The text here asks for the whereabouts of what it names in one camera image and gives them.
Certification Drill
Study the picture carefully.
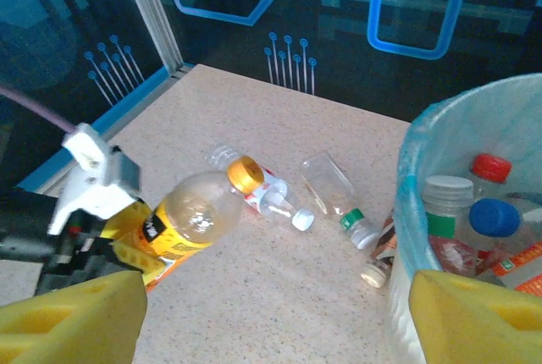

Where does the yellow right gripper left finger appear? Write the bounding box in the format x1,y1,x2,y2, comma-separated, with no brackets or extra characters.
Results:
0,270,148,364

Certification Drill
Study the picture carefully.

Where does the clear bottle green neck band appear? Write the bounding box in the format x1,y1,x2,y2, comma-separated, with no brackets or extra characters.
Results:
301,152,380,251

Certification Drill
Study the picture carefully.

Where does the clear water bottle white cap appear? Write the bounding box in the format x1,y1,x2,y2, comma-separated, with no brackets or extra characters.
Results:
205,143,316,232

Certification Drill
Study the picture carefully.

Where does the small clear bottle green label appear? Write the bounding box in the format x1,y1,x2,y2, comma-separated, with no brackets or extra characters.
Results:
422,174,476,240

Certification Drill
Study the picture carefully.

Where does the water bottle blue cap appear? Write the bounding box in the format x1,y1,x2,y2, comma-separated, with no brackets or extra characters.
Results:
467,197,523,251

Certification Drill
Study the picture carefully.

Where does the aluminium frame post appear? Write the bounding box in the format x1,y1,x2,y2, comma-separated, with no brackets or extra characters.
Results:
116,0,196,80

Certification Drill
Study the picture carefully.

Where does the orange label juice bottle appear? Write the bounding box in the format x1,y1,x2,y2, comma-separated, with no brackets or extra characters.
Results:
490,240,542,297

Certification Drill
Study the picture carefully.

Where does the blue plastic bin liner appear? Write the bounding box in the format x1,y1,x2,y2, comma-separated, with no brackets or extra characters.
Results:
395,72,542,293

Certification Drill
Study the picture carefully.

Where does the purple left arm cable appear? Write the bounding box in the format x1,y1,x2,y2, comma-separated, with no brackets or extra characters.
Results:
0,84,80,134

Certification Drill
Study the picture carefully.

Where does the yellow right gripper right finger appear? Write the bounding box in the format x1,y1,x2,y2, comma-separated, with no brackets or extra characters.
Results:
408,269,542,364

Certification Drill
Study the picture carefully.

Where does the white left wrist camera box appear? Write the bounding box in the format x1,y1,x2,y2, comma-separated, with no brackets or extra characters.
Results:
47,123,142,236

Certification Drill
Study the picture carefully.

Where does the orange juice bottle yellow cap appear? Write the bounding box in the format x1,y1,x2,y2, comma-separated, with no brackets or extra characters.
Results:
113,155,266,294

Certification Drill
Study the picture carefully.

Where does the red label cola bottle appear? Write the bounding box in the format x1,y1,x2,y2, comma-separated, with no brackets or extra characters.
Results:
467,153,515,201

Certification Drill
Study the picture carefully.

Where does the brown coffee bottle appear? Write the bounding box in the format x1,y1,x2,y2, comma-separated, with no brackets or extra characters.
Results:
359,207,400,290

